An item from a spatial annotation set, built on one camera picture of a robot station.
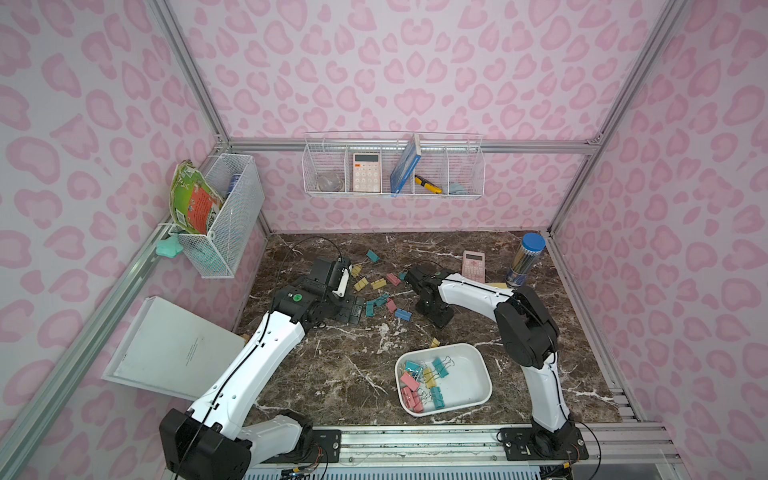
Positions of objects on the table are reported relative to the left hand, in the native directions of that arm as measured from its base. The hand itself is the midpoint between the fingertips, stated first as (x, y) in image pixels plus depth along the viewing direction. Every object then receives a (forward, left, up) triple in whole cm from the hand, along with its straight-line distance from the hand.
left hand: (341, 296), depth 78 cm
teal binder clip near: (-13, -19, -17) cm, 28 cm away
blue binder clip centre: (+5, -17, -19) cm, 26 cm away
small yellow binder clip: (-5, -26, -19) cm, 33 cm away
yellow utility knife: (+38, -27, +5) cm, 47 cm away
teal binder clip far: (+30, -6, -20) cm, 36 cm away
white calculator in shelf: (+39, -5, +10) cm, 41 cm away
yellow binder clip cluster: (-15, -24, -18) cm, 33 cm away
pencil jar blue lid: (+18, -56, -1) cm, 59 cm away
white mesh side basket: (+5, +29, +12) cm, 32 cm away
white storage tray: (-14, -26, -20) cm, 36 cm away
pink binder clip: (-20, -18, -17) cm, 32 cm away
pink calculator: (+24, -42, -18) cm, 52 cm away
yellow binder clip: (+17, -8, -19) cm, 27 cm away
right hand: (+5, -24, -22) cm, 33 cm away
